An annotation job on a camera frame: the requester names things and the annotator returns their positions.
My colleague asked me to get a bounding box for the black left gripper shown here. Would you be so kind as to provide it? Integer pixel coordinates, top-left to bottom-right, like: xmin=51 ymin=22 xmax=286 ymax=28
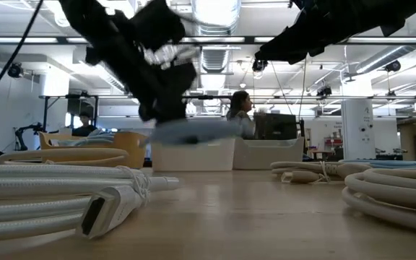
xmin=84 ymin=21 xmax=198 ymax=123

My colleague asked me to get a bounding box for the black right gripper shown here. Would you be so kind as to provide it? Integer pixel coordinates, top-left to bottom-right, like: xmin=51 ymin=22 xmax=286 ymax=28
xmin=254 ymin=0 xmax=388 ymax=66

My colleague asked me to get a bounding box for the beige HDMI cable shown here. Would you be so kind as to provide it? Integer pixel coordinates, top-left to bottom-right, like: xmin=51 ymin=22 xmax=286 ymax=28
xmin=341 ymin=166 xmax=416 ymax=238
xmin=0 ymin=147 xmax=130 ymax=168
xmin=269 ymin=160 xmax=373 ymax=184

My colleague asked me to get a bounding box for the white braided HDMI cable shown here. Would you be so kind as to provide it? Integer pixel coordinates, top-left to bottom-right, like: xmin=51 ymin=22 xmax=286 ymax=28
xmin=0 ymin=164 xmax=181 ymax=245

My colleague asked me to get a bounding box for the yellow plastic bin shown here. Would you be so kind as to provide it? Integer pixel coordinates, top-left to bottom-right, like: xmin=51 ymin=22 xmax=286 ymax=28
xmin=38 ymin=130 xmax=148 ymax=170

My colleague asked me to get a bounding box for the white plastic bin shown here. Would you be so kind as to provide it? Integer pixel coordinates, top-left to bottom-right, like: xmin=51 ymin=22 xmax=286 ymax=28
xmin=151 ymin=138 xmax=236 ymax=173

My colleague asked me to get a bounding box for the person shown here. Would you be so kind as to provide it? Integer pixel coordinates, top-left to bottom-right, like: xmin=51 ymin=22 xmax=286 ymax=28
xmin=225 ymin=90 xmax=256 ymax=140
xmin=71 ymin=111 xmax=99 ymax=137

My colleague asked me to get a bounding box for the black computer monitor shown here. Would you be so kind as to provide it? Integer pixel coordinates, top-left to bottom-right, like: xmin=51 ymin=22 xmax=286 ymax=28
xmin=253 ymin=113 xmax=299 ymax=141

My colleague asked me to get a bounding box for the red background shelf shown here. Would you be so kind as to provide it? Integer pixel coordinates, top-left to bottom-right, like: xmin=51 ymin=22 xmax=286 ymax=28
xmin=324 ymin=135 xmax=343 ymax=149

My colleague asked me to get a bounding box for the grey plastic bin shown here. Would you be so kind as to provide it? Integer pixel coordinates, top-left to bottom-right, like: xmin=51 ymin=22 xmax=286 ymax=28
xmin=232 ymin=136 xmax=306 ymax=170

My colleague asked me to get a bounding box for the white round pillar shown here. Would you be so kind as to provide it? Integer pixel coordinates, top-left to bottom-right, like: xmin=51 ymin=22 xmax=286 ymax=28
xmin=340 ymin=99 xmax=377 ymax=160

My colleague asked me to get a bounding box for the black hanging camera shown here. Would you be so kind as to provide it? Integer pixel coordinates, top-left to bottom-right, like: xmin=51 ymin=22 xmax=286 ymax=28
xmin=251 ymin=58 xmax=269 ymax=73
xmin=384 ymin=59 xmax=402 ymax=73
xmin=316 ymin=85 xmax=334 ymax=98
xmin=7 ymin=61 xmax=24 ymax=79

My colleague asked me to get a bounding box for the black overhead frame bar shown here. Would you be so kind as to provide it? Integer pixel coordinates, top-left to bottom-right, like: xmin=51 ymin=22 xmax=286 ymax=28
xmin=0 ymin=35 xmax=416 ymax=46

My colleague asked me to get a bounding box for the silver ventilation duct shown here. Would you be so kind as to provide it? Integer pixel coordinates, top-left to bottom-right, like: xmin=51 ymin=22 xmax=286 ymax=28
xmin=191 ymin=0 xmax=242 ymax=73

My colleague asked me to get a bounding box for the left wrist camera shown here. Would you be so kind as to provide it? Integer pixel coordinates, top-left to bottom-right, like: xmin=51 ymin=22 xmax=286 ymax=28
xmin=131 ymin=0 xmax=199 ymax=70

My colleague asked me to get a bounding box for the black background rig frame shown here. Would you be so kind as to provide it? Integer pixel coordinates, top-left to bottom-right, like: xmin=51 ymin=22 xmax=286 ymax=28
xmin=38 ymin=93 xmax=100 ymax=133

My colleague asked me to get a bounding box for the black hanging arm cable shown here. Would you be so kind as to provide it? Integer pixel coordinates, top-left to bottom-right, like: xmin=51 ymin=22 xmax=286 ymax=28
xmin=0 ymin=0 xmax=45 ymax=113

